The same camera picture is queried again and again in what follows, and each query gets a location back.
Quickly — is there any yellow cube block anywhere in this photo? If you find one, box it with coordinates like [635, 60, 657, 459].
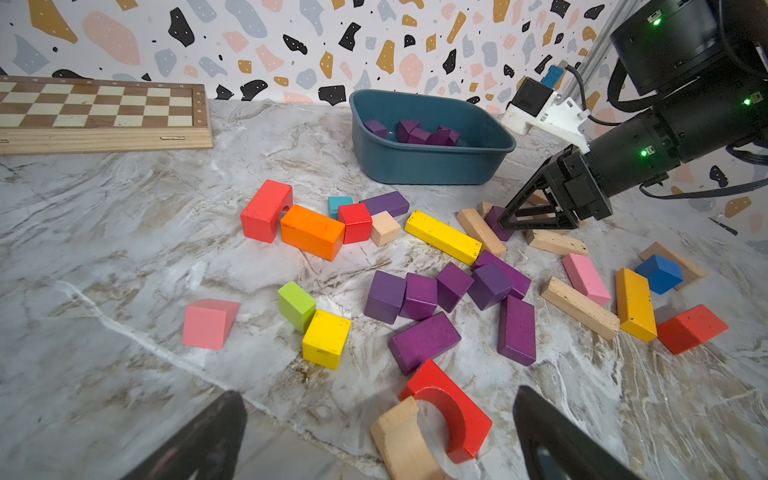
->
[302, 310, 352, 370]

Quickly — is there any red wedge block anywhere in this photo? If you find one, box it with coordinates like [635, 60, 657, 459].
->
[657, 305, 728, 355]

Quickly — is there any red arch block front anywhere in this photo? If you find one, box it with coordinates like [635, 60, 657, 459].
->
[398, 359, 493, 464]

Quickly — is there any natural wood small cube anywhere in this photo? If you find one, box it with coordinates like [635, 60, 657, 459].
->
[371, 211, 401, 247]

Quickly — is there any lime green cube block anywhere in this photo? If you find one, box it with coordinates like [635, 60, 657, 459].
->
[278, 281, 316, 334]

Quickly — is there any purple cube block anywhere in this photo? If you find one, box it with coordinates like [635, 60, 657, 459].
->
[484, 206, 514, 242]
[436, 263, 474, 313]
[426, 126, 460, 147]
[468, 264, 513, 311]
[399, 273, 438, 321]
[364, 270, 406, 325]

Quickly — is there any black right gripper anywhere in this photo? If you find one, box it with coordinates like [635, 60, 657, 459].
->
[497, 145, 613, 231]

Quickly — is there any blue cube block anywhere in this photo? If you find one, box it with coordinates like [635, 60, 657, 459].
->
[634, 255, 684, 295]

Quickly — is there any red arch block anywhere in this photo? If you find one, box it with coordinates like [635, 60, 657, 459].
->
[398, 359, 493, 464]
[240, 180, 294, 243]

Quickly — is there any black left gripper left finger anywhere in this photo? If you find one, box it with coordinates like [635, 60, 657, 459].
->
[125, 390, 247, 479]

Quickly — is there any purple triangular prism block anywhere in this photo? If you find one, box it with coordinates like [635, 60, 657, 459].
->
[395, 120, 420, 143]

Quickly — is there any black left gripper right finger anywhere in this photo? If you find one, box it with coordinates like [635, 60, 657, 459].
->
[513, 386, 638, 479]

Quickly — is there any natural wood long block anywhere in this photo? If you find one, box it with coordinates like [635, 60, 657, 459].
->
[457, 209, 507, 259]

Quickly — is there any red cube block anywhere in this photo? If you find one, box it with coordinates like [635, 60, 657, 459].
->
[337, 203, 372, 244]

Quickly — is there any purple rectangular block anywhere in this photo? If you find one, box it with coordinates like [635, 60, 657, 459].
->
[388, 312, 461, 375]
[497, 295, 536, 366]

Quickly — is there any teal plastic storage bin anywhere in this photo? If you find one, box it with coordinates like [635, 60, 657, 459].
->
[349, 89, 516, 185]

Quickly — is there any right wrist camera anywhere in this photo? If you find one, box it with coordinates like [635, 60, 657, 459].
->
[500, 77, 590, 153]

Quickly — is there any yellow orange long block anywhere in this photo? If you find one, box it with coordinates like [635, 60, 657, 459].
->
[615, 268, 657, 342]

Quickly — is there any pink wedge block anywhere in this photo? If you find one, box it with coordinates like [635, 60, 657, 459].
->
[182, 299, 241, 350]

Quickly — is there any natural wood flat block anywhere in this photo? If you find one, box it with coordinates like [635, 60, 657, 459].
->
[525, 230, 589, 256]

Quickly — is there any aluminium corner post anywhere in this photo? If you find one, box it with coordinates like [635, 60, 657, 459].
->
[578, 0, 645, 86]

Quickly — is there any orange rectangular block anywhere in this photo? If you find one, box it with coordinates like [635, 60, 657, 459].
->
[280, 205, 345, 261]

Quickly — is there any natural wood plank block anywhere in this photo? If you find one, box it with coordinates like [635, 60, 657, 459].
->
[634, 242, 708, 295]

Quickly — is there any natural wood long plank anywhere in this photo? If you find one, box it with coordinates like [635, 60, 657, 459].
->
[541, 277, 620, 340]

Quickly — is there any dark purple triangular block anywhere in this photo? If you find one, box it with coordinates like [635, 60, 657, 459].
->
[364, 120, 389, 140]

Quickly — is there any pink rectangular block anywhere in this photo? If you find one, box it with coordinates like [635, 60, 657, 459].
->
[562, 253, 611, 307]

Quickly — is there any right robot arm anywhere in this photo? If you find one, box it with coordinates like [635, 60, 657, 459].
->
[497, 1, 767, 231]

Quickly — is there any wooden chessboard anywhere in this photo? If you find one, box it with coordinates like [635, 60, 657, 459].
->
[1, 76, 213, 155]

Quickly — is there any teal small cube block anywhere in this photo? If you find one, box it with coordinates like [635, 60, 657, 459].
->
[328, 196, 354, 219]

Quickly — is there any natural wood arch block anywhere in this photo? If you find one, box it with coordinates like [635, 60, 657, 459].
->
[370, 397, 450, 480]

